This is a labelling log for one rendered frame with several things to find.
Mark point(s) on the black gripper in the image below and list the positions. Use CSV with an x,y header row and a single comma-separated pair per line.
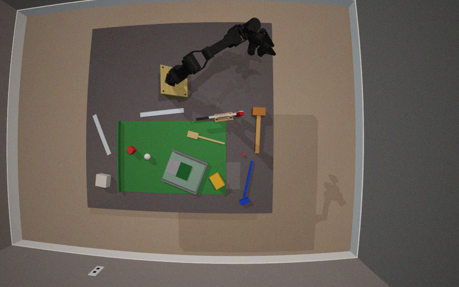
x,y
263,41

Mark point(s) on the white flat bar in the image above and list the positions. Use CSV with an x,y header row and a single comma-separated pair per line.
x,y
162,112
101,134

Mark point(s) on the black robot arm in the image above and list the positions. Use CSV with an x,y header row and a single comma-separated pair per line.
x,y
190,64

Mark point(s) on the green rectangular mat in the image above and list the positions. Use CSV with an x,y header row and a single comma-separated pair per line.
x,y
158,138

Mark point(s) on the white cube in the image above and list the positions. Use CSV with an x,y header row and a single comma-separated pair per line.
x,y
103,180

